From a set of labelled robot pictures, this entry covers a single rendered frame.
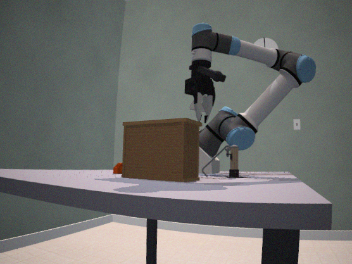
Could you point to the orange flat bar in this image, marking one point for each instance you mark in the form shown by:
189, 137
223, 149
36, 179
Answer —
117, 169

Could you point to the brown wooden cabinet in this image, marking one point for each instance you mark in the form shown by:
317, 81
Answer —
165, 149

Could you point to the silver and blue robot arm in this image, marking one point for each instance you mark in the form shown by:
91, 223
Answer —
240, 129

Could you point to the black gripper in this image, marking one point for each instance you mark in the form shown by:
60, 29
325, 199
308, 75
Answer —
197, 86

